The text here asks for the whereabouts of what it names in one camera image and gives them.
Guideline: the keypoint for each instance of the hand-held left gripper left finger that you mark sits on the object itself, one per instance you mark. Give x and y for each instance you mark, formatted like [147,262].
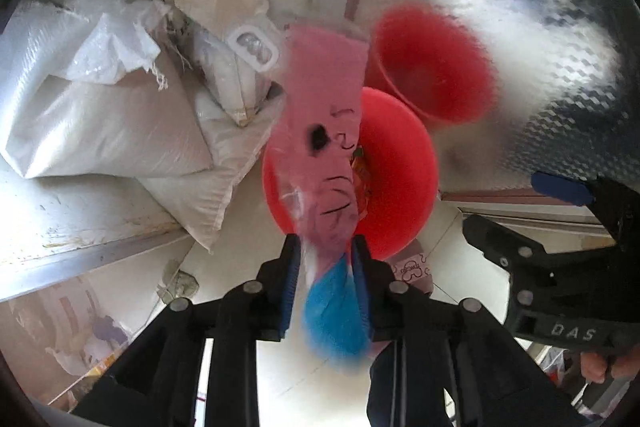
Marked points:
[290,292]

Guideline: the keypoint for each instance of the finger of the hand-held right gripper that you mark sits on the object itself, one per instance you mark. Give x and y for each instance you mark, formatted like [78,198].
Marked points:
[560,187]
[495,242]

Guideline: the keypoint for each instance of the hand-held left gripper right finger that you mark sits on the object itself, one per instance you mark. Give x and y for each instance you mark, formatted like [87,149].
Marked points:
[362,302]

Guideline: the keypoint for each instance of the red basin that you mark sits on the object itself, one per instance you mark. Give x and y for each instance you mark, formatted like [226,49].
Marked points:
[400,157]

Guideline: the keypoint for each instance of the pink and blue plastic wrapper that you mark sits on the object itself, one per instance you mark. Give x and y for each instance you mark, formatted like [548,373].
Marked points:
[320,107]

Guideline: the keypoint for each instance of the person's right hand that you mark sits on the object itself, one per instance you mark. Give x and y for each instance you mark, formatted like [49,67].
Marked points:
[595,364]

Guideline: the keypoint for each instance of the pink printed cloth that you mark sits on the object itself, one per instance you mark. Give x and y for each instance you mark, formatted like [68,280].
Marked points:
[412,269]

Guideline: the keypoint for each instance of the crumpled clear plastic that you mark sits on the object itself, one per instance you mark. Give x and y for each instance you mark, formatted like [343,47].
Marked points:
[180,284]

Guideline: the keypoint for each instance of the white woven sack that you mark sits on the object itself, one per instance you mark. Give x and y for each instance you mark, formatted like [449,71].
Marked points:
[100,122]
[200,187]

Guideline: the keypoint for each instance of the red plastic bucket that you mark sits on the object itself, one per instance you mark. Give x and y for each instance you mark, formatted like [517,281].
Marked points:
[435,67]

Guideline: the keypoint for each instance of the cream cloth bag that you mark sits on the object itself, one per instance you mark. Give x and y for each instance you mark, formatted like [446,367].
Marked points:
[220,7]

